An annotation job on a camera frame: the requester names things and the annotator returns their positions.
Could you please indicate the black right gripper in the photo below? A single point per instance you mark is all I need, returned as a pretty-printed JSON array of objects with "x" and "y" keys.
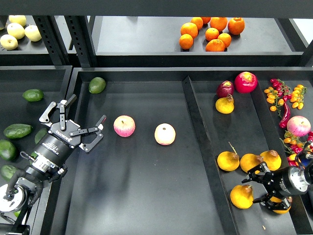
[{"x": 276, "y": 183}]

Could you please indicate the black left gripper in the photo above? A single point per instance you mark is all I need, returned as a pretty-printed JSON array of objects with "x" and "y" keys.
[{"x": 63, "y": 137}]

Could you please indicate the yellow pear tray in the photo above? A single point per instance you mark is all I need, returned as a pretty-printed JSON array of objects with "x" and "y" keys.
[{"x": 241, "y": 196}]

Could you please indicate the dark green avocado tray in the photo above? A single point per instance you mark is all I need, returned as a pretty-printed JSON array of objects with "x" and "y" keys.
[{"x": 7, "y": 171}]

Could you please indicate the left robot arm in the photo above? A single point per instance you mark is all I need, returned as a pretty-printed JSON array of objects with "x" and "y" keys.
[{"x": 24, "y": 189}]

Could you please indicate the yellow pear behind wrist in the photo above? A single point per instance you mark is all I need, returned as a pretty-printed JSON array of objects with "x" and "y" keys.
[{"x": 272, "y": 159}]

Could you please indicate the dark avocado tray edge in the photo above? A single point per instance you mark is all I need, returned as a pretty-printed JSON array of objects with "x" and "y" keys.
[{"x": 40, "y": 134}]

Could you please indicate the green avocado tray corner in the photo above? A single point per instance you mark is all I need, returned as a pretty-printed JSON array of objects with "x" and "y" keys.
[{"x": 97, "y": 85}]

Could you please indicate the green avocado upper left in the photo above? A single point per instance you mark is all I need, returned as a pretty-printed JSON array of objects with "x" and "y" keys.
[{"x": 33, "y": 95}]

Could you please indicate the dark avocado left middle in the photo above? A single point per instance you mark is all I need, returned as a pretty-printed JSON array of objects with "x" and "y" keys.
[{"x": 17, "y": 130}]

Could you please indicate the dark avocado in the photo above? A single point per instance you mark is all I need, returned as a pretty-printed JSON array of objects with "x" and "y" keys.
[
  {"x": 8, "y": 151},
  {"x": 17, "y": 130}
]

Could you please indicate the dark avocado far left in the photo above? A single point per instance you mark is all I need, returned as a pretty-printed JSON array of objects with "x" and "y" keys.
[{"x": 8, "y": 151}]

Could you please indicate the pale yellow pear right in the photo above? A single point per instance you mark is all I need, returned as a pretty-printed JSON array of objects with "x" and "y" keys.
[{"x": 32, "y": 33}]

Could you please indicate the pale yellow pear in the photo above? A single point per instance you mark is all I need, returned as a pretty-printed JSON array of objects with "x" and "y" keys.
[
  {"x": 32, "y": 33},
  {"x": 8, "y": 42},
  {"x": 19, "y": 19},
  {"x": 16, "y": 30}
]

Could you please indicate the pale yellow pear front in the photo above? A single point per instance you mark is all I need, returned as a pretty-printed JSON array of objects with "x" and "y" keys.
[{"x": 8, "y": 42}]

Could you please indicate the bright green avocado bottom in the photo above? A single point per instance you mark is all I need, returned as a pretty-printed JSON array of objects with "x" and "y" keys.
[{"x": 17, "y": 213}]

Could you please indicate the pale yellow pear middle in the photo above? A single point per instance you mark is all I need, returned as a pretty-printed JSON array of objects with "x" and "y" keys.
[{"x": 16, "y": 30}]

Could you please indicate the pale yellow pear back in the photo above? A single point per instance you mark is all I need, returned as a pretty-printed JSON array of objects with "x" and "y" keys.
[{"x": 19, "y": 19}]

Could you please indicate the mixed cherry tomato pile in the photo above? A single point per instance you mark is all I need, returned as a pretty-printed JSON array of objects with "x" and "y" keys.
[{"x": 296, "y": 148}]

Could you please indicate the pink red apple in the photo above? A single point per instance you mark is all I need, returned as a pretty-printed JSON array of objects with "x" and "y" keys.
[{"x": 124, "y": 126}]

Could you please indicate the red chili pepper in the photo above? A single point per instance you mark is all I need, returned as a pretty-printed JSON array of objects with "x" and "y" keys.
[{"x": 286, "y": 116}]

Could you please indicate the pink apple right tray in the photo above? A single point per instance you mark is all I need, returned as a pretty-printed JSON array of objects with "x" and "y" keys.
[{"x": 299, "y": 126}]

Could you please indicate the black right tray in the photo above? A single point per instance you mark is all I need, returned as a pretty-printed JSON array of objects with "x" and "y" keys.
[{"x": 251, "y": 129}]

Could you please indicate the orange cherry tomato cluster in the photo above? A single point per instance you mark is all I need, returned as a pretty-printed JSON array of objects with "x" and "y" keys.
[{"x": 274, "y": 99}]

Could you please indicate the black centre tray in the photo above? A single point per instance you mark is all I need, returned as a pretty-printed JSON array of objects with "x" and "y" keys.
[{"x": 133, "y": 185}]

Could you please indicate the pale pink apple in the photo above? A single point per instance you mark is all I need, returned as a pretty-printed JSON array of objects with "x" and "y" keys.
[{"x": 165, "y": 134}]

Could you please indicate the yellow cherry tomato cluster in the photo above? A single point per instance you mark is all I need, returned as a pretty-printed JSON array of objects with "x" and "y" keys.
[{"x": 297, "y": 97}]

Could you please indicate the dark purple apple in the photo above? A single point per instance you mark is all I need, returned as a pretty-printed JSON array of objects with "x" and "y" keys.
[{"x": 224, "y": 89}]

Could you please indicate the bright red apple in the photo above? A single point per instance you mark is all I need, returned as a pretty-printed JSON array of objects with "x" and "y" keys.
[{"x": 245, "y": 82}]

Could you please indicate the orange front left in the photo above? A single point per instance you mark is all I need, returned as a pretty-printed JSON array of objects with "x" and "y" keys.
[{"x": 186, "y": 41}]

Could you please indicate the orange front centre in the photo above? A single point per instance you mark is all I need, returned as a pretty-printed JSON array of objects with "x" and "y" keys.
[{"x": 215, "y": 45}]

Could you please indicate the orange upper left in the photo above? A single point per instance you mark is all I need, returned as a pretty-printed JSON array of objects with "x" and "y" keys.
[{"x": 189, "y": 28}]

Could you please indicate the orange front right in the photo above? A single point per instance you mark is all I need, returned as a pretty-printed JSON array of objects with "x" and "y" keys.
[{"x": 226, "y": 39}]

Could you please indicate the black metal shelf frame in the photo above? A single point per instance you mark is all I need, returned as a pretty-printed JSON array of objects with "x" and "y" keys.
[{"x": 279, "y": 9}]

